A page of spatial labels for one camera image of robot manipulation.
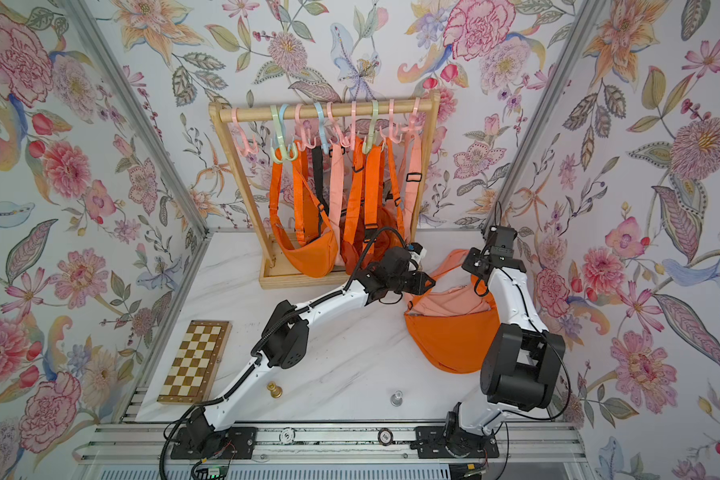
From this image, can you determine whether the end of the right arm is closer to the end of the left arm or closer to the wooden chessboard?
the end of the left arm

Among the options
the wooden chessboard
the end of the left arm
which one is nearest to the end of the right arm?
the end of the left arm

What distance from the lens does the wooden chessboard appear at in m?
0.81
